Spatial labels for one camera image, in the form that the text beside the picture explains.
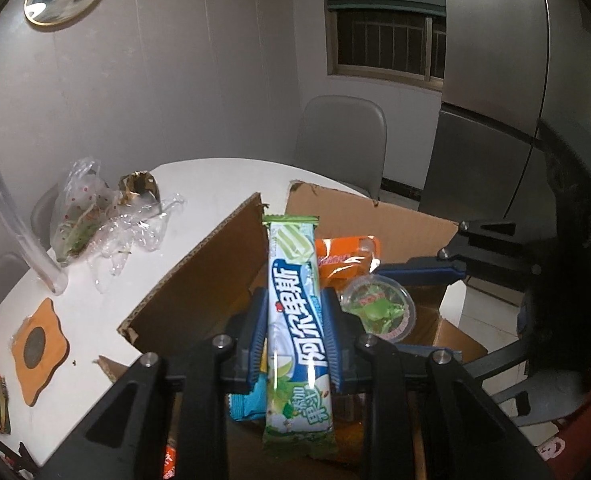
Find orange transparent snack bag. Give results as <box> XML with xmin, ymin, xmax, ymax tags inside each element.
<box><xmin>315</xmin><ymin>235</ymin><xmax>381</xmax><ymax>292</ymax></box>

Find green white candy stick pack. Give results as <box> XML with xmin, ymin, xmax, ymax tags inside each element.
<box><xmin>263</xmin><ymin>214</ymin><xmax>335</xmax><ymax>458</ymax></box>

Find clear cup green candies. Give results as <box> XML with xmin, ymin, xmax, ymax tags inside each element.
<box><xmin>340</xmin><ymin>274</ymin><xmax>417</xmax><ymax>344</ymax></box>

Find brown cardboard box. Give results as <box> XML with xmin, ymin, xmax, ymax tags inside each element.
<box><xmin>97</xmin><ymin>179</ymin><xmax>490</xmax><ymax>480</ymax></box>

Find blue yellow snack packet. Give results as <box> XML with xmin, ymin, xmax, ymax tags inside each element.
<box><xmin>227</xmin><ymin>342</ymin><xmax>268</xmax><ymax>422</ymax></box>

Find grey dining chair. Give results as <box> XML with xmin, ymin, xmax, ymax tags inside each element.
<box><xmin>294</xmin><ymin>96</ymin><xmax>387</xmax><ymax>200</ymax></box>

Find gold foil wrapper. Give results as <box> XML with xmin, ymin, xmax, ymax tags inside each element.
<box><xmin>118</xmin><ymin>171</ymin><xmax>161</xmax><ymax>214</ymax></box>

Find crumpled clear plastic bag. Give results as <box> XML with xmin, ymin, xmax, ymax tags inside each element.
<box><xmin>49</xmin><ymin>157</ymin><xmax>186</xmax><ymax>292</ymax></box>

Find orange wooden coaster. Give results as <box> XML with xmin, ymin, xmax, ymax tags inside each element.
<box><xmin>11</xmin><ymin>298</ymin><xmax>70</xmax><ymax>406</ymax></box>

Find clear tall glass vase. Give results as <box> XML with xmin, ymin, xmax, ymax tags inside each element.
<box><xmin>0</xmin><ymin>172</ymin><xmax>69</xmax><ymax>296</ymax></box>

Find silver refrigerator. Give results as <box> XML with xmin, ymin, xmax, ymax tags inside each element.
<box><xmin>419</xmin><ymin>0</ymin><xmax>591</xmax><ymax>230</ymax></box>

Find window with striped blind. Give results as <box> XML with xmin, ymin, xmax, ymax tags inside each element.
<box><xmin>324</xmin><ymin>0</ymin><xmax>446</xmax><ymax>90</ymax></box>

